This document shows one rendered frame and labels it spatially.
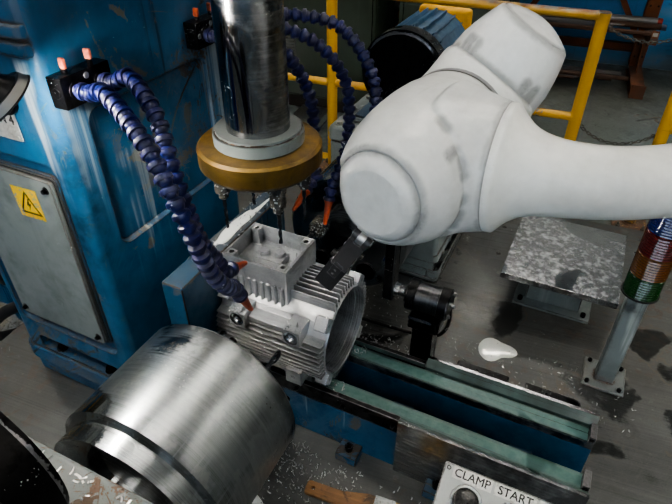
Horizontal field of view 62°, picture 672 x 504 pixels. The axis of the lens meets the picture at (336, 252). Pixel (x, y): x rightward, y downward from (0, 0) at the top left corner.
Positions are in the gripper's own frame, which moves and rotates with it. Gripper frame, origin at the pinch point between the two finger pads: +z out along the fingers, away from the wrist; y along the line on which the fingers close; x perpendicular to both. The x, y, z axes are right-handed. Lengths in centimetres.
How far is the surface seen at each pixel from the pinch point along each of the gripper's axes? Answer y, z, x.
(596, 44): -228, 14, 28
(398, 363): -11.3, 20.1, 19.8
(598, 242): -67, 6, 44
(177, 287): 9.2, 14.9, -16.5
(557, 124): -351, 101, 59
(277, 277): -0.7, 10.3, -6.1
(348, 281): -7.6, 8.0, 2.9
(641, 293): -34, -9, 44
